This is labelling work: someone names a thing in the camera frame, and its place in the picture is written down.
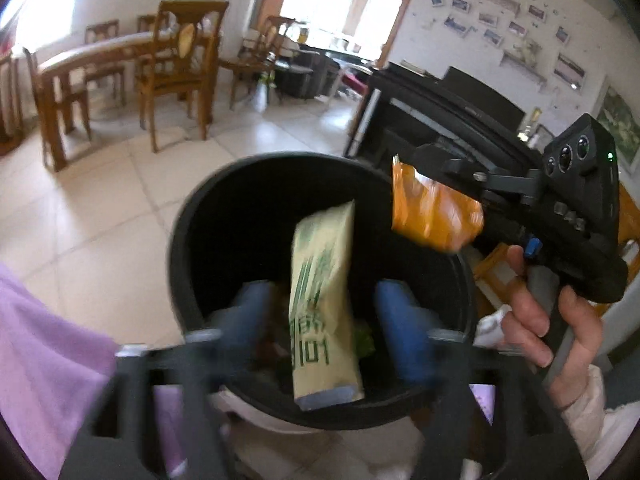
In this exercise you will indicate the framed landscape painting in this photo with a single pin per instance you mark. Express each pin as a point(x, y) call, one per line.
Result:
point(622, 120)

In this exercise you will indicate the beige paper packet green print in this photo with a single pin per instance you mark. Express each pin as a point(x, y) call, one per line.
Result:
point(320, 310)

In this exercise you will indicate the small photo frame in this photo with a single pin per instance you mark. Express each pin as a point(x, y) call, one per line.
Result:
point(544, 136)

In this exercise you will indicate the orange snack packet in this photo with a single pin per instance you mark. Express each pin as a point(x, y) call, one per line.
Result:
point(430, 210)

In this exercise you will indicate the black trash bin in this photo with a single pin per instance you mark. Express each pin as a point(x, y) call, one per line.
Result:
point(235, 220)

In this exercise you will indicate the person's right hand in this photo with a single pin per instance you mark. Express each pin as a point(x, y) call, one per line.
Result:
point(527, 320)

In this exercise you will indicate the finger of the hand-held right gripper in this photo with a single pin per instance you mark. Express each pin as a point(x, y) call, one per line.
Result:
point(465, 172)

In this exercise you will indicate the dark sofa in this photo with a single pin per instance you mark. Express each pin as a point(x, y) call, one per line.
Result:
point(312, 72)

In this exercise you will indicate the purple cloth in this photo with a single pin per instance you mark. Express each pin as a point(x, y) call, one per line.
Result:
point(45, 360)

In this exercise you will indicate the glass ornament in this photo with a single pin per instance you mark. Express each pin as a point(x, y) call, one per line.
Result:
point(533, 120)

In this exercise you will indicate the green snack packet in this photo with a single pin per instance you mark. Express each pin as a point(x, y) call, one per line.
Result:
point(364, 342)

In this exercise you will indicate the red stool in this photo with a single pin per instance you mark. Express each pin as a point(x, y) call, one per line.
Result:
point(356, 80)

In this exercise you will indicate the white wall shelf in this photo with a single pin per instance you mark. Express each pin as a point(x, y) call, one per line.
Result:
point(525, 62)

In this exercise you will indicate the group of wall photos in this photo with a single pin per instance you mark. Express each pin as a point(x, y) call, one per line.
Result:
point(457, 25)

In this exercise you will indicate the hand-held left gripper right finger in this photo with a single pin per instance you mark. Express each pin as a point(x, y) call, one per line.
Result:
point(400, 330)

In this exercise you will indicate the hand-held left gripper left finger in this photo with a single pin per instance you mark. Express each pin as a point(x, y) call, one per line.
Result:
point(250, 320)

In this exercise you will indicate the black upright piano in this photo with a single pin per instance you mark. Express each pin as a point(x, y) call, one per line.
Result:
point(400, 110)

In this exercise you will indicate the smartphone with lit screen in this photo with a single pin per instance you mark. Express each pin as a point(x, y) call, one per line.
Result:
point(482, 402)

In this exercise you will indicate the white crumpled paper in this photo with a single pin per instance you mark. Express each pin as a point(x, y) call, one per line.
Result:
point(492, 325)

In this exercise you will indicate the wooden dining table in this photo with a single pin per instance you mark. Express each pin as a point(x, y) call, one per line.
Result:
point(85, 55)

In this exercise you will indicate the wooden chair with oval back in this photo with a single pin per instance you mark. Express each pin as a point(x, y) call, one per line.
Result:
point(172, 72)

